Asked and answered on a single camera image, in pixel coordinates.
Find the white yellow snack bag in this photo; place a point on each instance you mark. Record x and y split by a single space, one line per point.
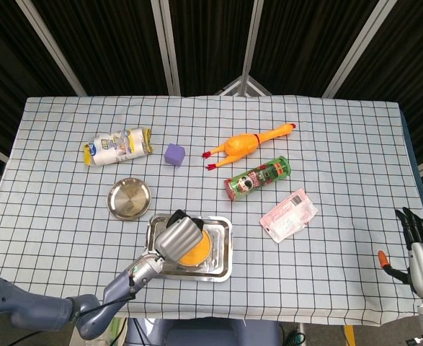
114 147

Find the round steel plate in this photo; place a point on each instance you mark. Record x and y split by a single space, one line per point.
128 198

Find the pink white plastic packet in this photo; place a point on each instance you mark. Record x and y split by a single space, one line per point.
287 216

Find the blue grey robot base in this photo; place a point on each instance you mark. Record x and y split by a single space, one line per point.
204 335

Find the black room divider panel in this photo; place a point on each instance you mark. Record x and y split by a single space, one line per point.
106 47
413 72
297 47
2 72
211 43

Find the green Pringles can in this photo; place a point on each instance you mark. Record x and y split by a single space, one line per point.
258 178

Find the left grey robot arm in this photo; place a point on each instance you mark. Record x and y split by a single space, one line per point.
142 271

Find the yellow rubber chicken toy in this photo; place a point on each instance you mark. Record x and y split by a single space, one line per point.
240 144

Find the blue checkered tablecloth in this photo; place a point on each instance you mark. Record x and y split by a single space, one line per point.
305 270

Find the orange bowl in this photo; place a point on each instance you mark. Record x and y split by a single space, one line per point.
196 252

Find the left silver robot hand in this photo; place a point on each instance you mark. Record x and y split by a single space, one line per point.
178 239

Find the white divider support foot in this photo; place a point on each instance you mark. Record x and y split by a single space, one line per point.
246 84

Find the purple foam cube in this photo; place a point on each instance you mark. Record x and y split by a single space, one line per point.
175 155

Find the rectangular steel tray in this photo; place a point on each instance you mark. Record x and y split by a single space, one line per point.
220 267

